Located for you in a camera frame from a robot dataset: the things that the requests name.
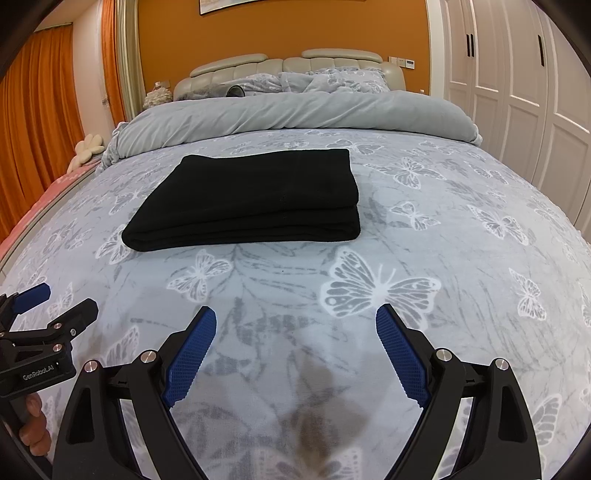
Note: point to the white flower shaped cushion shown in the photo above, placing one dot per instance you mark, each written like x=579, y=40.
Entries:
x=90, y=146

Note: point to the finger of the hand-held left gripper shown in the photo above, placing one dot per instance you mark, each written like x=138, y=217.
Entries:
x=32, y=295
x=76, y=314

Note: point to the pink blanket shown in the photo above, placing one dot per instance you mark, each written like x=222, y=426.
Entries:
x=51, y=194

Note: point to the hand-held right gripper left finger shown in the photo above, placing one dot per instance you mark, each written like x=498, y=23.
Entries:
x=191, y=355

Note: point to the black pants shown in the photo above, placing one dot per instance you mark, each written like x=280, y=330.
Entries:
x=254, y=198

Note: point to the butterfly print pillow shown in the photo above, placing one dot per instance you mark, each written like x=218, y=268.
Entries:
x=351, y=78

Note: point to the grey butterfly print bed sheet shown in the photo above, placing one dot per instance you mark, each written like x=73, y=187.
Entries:
x=295, y=277

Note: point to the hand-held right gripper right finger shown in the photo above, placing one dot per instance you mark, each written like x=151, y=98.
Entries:
x=401, y=355

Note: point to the white fluffy ornament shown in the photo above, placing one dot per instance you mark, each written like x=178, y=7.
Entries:
x=159, y=98

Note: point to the orange curtain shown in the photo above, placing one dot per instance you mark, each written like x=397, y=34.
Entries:
x=113, y=60
x=37, y=138

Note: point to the beige padded headboard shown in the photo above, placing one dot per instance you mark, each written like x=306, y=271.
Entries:
x=240, y=62

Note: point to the grey plush pillow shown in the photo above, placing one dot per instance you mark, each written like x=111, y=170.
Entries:
x=203, y=92

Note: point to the dark cylindrical bolster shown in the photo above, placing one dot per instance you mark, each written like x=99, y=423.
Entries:
x=236, y=91

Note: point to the plain grey duvet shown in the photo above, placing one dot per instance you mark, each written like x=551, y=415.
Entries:
x=300, y=110

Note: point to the white panelled wardrobe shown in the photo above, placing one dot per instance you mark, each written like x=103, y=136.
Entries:
x=508, y=92

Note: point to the person's left hand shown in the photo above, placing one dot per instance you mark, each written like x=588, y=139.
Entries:
x=36, y=417

